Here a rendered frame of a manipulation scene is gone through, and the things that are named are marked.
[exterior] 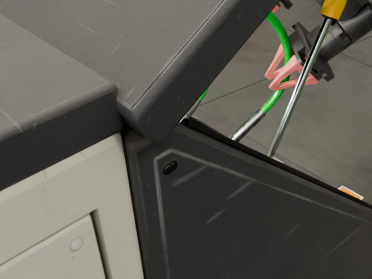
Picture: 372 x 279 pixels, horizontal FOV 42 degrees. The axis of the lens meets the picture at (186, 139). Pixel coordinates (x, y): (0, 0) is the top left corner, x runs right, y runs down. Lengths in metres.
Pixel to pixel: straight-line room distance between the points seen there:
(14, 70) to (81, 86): 0.05
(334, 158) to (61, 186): 2.44
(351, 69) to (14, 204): 3.35
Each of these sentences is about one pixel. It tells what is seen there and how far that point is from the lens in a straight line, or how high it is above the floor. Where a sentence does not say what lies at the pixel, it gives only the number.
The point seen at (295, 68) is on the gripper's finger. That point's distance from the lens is 0.81.
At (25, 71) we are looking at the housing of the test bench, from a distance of 0.31.
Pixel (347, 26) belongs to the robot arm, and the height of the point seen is 1.32.
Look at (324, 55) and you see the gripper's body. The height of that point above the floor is 1.27.
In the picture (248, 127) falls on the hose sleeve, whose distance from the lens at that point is 0.86.
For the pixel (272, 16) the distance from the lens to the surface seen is 0.78.
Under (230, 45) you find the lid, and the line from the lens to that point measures 0.30.
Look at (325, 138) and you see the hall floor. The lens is 2.81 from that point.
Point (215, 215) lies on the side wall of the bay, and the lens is 0.41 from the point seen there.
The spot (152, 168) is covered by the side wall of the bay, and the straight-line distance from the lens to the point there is 0.33.
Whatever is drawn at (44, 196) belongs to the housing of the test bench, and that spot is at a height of 1.45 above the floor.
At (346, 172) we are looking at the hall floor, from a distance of 2.60.
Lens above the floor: 1.63
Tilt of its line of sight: 36 degrees down
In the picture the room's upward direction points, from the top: 3 degrees counter-clockwise
